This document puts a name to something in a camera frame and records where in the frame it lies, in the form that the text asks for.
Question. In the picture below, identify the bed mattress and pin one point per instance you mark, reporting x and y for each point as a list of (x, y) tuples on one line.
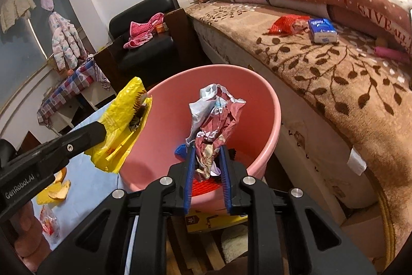
[(309, 149)]

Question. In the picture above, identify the red foam fruit net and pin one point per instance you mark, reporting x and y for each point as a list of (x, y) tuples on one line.
[(206, 188)]

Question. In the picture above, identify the blue tissue pack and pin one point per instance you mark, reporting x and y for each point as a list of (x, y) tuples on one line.
[(322, 30)]

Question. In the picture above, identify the blue foam fruit net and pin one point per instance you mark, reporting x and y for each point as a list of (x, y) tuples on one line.
[(181, 152)]

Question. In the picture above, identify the dark window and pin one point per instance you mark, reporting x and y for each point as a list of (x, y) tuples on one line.
[(19, 68)]

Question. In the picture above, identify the brown leaf bed blanket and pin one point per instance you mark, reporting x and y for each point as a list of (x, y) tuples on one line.
[(338, 78)]

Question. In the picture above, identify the pink plastic bucket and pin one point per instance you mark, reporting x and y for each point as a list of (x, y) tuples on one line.
[(161, 133)]

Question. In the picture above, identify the white desk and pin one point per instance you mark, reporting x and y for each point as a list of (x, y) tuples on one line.
[(93, 97)]

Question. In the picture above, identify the small orange box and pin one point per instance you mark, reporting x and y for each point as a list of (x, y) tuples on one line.
[(161, 28)]

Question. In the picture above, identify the pink cylindrical object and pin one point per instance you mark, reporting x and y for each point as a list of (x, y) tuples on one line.
[(391, 54)]

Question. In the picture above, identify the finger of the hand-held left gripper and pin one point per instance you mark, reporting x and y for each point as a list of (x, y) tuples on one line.
[(80, 138)]

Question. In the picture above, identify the checkered tablecloth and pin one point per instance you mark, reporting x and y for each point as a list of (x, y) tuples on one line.
[(64, 91)]

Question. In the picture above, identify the person's left hand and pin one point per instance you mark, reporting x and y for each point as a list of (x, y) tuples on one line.
[(27, 230)]

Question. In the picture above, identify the pink puffer jacket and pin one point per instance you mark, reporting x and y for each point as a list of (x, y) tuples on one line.
[(66, 43)]

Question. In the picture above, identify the red net bag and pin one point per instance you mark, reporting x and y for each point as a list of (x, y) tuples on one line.
[(285, 25)]

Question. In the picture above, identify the pink dotted blanket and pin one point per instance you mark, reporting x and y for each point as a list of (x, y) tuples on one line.
[(141, 31)]

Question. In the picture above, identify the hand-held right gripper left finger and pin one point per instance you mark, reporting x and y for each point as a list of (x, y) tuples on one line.
[(190, 175)]

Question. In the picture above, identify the dark wooden side table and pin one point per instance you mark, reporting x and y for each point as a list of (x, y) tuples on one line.
[(106, 65), (180, 33)]

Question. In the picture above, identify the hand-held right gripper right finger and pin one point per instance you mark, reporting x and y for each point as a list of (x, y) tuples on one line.
[(225, 180)]

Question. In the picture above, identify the wooden slatted stool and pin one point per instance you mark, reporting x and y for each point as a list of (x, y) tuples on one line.
[(193, 251)]

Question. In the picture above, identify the printed wrapper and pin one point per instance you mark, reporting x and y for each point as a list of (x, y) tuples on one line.
[(222, 120)]

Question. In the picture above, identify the beige hanging jacket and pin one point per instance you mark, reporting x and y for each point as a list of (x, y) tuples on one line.
[(16, 9)]

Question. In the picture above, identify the small orange toy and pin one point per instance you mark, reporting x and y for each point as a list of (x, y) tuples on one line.
[(69, 72)]

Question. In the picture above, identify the clear snack packet red label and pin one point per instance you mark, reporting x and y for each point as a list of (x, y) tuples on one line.
[(50, 225)]

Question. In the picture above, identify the yellow plastic bag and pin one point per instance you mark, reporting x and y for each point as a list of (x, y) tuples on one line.
[(119, 120)]

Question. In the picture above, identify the yellow cardboard box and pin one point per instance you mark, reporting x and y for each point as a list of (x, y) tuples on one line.
[(206, 223)]

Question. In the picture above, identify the light blue floral tablecloth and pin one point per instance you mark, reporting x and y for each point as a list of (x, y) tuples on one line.
[(83, 178)]

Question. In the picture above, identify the black leather armchair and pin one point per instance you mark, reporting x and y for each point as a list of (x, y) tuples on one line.
[(141, 59)]

